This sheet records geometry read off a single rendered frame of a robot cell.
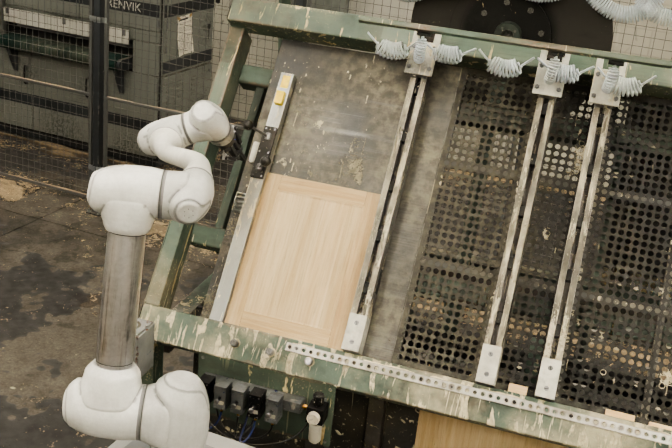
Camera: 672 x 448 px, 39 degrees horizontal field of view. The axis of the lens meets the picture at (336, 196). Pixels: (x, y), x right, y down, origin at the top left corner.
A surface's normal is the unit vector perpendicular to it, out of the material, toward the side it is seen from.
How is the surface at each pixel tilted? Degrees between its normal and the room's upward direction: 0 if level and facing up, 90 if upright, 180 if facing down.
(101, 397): 76
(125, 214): 86
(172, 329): 55
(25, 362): 0
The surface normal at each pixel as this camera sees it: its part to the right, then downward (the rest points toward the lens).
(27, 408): 0.10, -0.94
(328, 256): -0.19, -0.29
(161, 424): 0.00, 0.20
